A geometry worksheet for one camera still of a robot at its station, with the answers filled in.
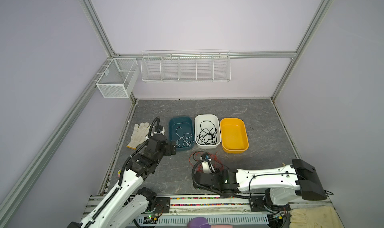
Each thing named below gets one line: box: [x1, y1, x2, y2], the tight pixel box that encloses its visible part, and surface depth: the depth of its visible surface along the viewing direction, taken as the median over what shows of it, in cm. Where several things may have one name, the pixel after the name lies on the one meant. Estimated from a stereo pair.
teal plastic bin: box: [169, 116, 195, 151], surface depth 101 cm
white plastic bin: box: [194, 114, 222, 149], surface depth 101 cm
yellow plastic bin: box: [220, 118, 249, 154], surface depth 100 cm
